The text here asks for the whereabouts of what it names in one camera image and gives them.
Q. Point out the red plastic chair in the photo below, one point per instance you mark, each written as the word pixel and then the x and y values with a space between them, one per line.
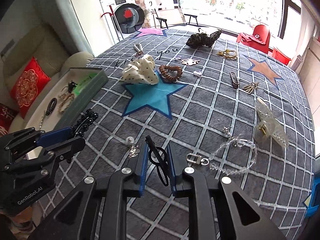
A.
pixel 259 40

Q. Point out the brown paperclip hair clip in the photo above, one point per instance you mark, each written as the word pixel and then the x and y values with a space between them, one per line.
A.
pixel 235 80

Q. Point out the white pearl hair clip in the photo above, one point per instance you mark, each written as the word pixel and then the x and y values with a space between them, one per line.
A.
pixel 139 49

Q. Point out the clear plastic hair claw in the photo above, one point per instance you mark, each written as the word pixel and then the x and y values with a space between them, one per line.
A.
pixel 268 126

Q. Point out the white polka dot scrunchie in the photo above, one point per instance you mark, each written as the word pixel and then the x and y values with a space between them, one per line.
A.
pixel 141 71

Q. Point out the purple heart hair clip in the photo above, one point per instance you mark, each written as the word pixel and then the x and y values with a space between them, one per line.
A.
pixel 197 73

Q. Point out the beige sofa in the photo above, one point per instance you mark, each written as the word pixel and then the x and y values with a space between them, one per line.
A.
pixel 43 43

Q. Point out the blue plastic stool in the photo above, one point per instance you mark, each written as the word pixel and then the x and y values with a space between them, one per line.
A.
pixel 312 201

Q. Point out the dark leopard print scrunchie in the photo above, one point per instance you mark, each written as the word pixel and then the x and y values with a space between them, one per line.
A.
pixel 202 39

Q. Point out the white washing machine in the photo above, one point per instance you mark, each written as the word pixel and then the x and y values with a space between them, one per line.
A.
pixel 123 17

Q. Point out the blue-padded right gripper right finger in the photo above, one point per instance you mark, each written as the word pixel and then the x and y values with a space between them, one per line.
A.
pixel 218 208

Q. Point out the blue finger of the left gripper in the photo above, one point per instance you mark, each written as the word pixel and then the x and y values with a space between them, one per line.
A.
pixel 53 136

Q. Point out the black beaded barrette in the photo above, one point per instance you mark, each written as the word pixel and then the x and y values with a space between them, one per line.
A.
pixel 83 124

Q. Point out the grey plaid star bedspread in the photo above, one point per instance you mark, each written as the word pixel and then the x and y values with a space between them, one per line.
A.
pixel 279 181

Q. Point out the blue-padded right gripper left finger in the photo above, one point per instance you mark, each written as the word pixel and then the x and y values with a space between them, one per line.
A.
pixel 97 201

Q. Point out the gold script hair clip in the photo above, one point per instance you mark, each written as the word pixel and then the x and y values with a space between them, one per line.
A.
pixel 189 62

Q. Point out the red embroidered cushion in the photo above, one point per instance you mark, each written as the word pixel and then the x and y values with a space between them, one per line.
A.
pixel 28 86

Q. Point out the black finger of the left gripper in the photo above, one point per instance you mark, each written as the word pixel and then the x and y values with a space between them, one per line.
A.
pixel 56 150

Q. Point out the red plastic bin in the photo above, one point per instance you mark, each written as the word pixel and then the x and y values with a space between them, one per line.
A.
pixel 281 57

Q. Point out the black claw hair clip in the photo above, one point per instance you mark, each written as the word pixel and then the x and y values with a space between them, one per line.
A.
pixel 71 86

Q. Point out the red printed fabric cushion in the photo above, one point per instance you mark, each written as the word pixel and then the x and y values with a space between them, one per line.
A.
pixel 7 115

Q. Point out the black folding chair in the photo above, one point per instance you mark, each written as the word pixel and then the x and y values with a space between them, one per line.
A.
pixel 165 18

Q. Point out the white low cabinet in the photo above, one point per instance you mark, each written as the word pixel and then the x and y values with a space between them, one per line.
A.
pixel 309 75

